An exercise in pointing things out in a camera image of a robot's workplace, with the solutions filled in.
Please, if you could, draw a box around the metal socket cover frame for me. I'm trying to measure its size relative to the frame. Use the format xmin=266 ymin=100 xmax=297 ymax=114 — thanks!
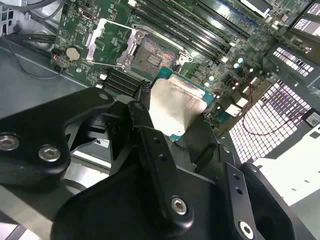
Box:
xmin=85 ymin=17 xmax=145 ymax=70

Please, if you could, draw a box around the silver CPU with green edge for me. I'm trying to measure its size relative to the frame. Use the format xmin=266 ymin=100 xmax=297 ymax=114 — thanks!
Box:
xmin=149 ymin=66 xmax=216 ymax=141

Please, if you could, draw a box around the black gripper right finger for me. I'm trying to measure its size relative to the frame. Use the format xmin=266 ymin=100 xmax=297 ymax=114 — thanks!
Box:
xmin=172 ymin=117 xmax=303 ymax=240

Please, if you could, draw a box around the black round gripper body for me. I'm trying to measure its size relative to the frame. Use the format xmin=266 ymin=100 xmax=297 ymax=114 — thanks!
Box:
xmin=51 ymin=161 xmax=237 ymax=240

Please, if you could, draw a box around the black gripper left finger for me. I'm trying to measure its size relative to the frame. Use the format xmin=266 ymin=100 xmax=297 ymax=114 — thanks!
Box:
xmin=0 ymin=81 xmax=195 ymax=232

